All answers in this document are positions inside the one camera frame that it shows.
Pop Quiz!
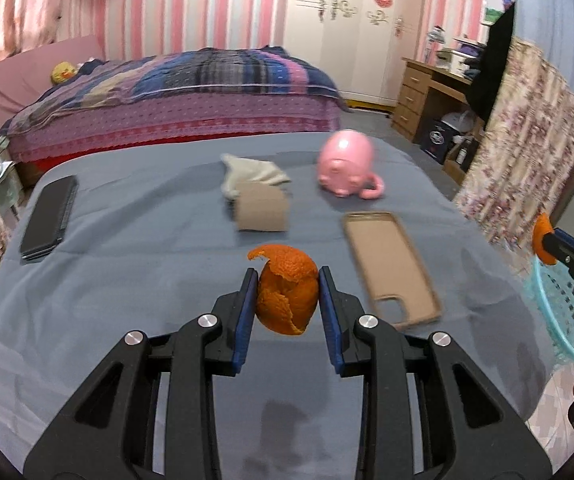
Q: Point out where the white printer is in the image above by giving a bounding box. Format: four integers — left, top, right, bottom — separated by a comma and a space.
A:
437, 47, 482, 73

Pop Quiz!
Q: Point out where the white plastic bag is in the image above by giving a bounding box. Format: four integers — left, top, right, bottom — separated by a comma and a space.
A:
439, 110, 482, 136

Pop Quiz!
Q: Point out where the striped purple quilt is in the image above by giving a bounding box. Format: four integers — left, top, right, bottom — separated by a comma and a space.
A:
0, 46, 343, 136

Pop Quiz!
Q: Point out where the pink bed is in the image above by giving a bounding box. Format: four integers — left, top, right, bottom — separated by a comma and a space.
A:
0, 35, 348, 183

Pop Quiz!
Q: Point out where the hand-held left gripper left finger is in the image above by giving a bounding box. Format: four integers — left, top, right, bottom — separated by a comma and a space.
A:
23, 267, 260, 480

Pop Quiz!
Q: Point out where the black bag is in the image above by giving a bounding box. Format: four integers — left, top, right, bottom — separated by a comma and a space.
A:
421, 117, 455, 163

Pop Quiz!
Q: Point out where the white wardrobe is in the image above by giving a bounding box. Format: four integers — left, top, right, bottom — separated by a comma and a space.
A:
284, 0, 425, 106

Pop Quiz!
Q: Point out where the wooden desk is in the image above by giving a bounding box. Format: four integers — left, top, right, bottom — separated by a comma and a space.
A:
392, 57, 485, 141

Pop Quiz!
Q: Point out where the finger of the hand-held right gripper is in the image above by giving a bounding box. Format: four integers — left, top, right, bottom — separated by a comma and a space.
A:
554, 229, 574, 261
542, 232, 574, 267

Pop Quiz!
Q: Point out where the orange peel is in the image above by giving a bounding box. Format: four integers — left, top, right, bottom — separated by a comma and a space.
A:
247, 243, 320, 336
532, 212, 558, 266

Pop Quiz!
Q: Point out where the tan phone case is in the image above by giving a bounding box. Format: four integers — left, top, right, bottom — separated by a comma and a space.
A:
342, 211, 442, 331

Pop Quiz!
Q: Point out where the black hanging garment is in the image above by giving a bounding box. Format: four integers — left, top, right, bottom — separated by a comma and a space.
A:
467, 2, 518, 123

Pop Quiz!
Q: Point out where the teal plastic basket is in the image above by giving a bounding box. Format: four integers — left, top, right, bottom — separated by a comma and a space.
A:
521, 255, 574, 365

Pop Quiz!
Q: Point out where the yellow plush toy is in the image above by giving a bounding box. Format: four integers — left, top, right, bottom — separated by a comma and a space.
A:
51, 61, 75, 85

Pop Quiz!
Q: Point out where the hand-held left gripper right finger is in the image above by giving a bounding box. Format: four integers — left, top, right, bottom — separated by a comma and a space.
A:
318, 266, 552, 480

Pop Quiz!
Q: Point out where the pink pig mug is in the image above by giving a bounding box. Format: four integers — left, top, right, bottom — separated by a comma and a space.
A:
316, 129, 386, 200

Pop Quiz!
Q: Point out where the black smartphone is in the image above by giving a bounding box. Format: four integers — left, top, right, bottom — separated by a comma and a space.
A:
20, 175, 79, 262

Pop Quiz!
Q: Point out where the crumpled white tissue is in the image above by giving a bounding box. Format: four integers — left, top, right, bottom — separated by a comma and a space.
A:
219, 153, 293, 201

